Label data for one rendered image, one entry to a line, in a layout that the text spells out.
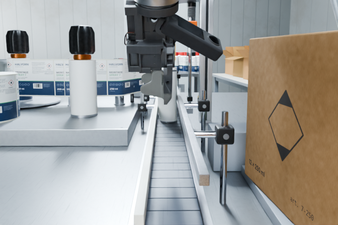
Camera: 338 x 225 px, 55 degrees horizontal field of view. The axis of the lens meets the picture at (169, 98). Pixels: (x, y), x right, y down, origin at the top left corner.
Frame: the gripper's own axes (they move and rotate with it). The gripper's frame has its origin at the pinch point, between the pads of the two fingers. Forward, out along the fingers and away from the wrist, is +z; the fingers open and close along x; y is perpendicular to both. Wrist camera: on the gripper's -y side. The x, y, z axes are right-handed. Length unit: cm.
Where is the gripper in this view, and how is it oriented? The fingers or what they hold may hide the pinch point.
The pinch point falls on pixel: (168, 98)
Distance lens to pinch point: 65.0
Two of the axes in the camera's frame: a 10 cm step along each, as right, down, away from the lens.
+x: 0.1, 6.2, -7.8
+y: -10.0, 0.0, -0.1
